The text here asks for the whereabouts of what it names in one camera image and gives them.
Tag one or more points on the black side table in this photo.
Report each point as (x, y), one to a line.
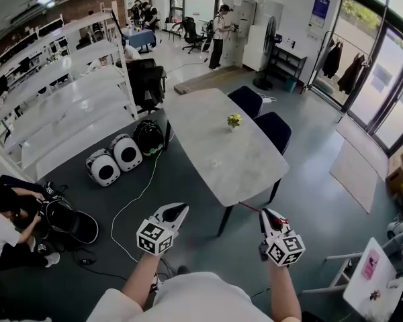
(289, 59)

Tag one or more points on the white power strip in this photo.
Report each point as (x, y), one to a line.
(267, 98)

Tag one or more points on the black standing fan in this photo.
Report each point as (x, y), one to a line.
(268, 39)

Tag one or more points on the white round-window backpack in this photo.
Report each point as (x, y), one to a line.
(104, 169)
(127, 154)

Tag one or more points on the wooden floor platform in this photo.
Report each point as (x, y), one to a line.
(215, 79)

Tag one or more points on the red star wand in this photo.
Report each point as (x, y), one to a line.
(252, 208)

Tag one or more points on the dark hanging coat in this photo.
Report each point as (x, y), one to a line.
(351, 74)
(332, 59)

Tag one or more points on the cardboard box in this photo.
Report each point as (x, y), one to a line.
(401, 169)

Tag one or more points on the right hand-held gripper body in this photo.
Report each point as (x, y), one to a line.
(285, 248)

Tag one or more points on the blue wall poster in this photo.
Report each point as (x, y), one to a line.
(320, 8)

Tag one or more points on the teal bin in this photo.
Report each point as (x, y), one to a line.
(290, 85)

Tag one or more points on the white refrigerator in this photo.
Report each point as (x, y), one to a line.
(242, 22)

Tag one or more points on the white stool frame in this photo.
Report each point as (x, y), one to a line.
(339, 273)

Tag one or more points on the person's white shirt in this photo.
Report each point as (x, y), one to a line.
(201, 300)

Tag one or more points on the pink packet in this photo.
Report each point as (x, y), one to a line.
(370, 263)

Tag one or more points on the person's right forearm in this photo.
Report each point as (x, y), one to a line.
(285, 290)

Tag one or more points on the black clothes rack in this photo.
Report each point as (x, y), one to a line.
(352, 47)

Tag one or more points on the black backpack with green trim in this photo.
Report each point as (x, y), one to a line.
(147, 136)

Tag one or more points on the beige rug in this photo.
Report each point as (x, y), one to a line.
(356, 173)

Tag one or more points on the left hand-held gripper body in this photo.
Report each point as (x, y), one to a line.
(154, 237)

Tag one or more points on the black bag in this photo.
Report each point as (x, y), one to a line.
(77, 225)

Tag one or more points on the dark blue chair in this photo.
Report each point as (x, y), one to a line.
(246, 101)
(275, 129)

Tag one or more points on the yellow flower potted plant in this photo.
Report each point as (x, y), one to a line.
(234, 121)

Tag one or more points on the blue cloth table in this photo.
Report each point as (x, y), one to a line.
(139, 37)

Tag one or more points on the white shelving rack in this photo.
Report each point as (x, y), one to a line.
(64, 112)

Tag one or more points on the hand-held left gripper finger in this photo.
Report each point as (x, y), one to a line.
(169, 209)
(179, 220)

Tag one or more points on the grey marble table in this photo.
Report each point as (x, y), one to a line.
(221, 153)

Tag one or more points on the black office chair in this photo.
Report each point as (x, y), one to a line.
(191, 32)
(146, 82)

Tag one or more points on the person's left forearm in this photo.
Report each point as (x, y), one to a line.
(141, 277)

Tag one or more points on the small white table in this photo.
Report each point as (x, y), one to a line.
(372, 290)

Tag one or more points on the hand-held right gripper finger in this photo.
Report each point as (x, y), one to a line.
(265, 225)
(282, 229)

